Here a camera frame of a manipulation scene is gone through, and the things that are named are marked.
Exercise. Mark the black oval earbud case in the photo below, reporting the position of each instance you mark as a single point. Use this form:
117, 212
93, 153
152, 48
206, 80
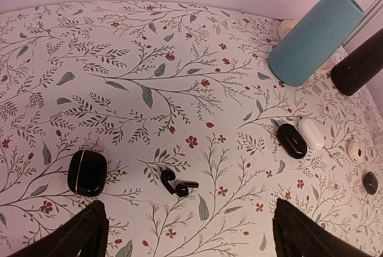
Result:
292, 142

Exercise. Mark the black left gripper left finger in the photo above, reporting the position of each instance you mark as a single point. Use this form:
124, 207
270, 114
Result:
86, 234

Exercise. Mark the right rear aluminium frame post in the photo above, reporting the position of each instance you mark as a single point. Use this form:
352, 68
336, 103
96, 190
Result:
374, 9

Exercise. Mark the dark brown tall vase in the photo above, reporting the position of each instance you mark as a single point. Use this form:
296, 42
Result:
359, 67

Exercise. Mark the floral patterned table mat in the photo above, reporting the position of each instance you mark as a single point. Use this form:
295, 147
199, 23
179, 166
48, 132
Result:
155, 86

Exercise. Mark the small black round case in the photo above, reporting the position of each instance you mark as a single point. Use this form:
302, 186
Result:
370, 183

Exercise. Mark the teal cylindrical vase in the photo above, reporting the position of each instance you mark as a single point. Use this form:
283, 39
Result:
335, 19

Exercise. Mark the black wireless earbud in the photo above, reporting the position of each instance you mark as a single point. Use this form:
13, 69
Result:
182, 189
166, 177

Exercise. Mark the black gold-trimmed earbud charging case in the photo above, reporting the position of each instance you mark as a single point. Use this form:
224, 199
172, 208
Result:
87, 173

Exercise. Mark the white oval earbud case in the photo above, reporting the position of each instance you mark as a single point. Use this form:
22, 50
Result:
311, 134

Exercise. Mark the white swirl ceramic dish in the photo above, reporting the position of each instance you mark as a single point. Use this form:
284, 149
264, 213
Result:
298, 34

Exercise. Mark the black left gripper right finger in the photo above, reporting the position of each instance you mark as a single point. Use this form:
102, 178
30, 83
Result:
295, 234

